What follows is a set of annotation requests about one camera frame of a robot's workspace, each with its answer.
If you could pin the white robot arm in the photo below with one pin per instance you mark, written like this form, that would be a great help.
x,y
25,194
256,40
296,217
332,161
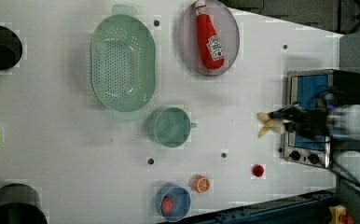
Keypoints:
x,y
341,123

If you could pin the blue bowl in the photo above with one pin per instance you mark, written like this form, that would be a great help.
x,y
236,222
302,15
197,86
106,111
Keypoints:
x,y
182,201

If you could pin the green mug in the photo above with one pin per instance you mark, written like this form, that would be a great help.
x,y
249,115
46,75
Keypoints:
x,y
169,127

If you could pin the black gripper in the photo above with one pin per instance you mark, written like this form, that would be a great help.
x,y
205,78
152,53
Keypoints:
x,y
306,123

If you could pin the yellow red emergency button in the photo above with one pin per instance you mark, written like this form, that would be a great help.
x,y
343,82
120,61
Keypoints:
x,y
339,215

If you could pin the red plush ketchup bottle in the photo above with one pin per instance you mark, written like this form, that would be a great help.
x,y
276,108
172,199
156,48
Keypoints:
x,y
210,48

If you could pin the blue metal frame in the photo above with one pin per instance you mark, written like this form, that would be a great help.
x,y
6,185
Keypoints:
x,y
308,208

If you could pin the black cup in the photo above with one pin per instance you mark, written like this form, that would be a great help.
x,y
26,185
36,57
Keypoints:
x,y
11,48
21,204

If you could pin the black toaster oven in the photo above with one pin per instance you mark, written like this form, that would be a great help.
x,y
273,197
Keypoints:
x,y
318,89

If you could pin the toy orange slice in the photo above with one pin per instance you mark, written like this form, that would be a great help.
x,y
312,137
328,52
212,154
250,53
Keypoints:
x,y
201,184

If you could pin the plush peeled banana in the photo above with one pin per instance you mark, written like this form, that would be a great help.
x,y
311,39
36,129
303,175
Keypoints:
x,y
267,124

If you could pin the purple round plate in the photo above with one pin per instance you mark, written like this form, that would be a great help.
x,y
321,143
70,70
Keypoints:
x,y
227,30

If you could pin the toy strawberry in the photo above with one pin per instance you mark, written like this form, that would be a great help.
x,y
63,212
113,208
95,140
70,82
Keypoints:
x,y
258,170

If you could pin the red toy in bowl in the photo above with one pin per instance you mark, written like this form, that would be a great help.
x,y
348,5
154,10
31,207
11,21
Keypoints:
x,y
167,205

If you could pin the green perforated colander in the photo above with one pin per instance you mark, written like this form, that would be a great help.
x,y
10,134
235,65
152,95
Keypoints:
x,y
123,62

